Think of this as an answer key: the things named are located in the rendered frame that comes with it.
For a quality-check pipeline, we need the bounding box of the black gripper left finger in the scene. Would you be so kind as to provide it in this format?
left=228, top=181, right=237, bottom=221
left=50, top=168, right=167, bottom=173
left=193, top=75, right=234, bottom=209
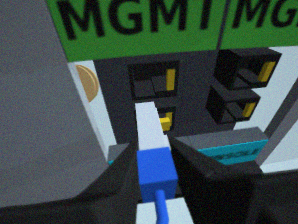
left=0, top=141, right=139, bottom=224

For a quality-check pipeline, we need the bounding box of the blue network cable plug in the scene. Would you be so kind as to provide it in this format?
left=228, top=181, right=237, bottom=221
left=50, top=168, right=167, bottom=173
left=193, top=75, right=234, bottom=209
left=135, top=102, right=178, bottom=224

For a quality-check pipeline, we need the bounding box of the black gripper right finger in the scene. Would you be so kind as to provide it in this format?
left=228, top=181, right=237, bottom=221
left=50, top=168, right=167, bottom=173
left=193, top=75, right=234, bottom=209
left=168, top=137, right=298, bottom=224

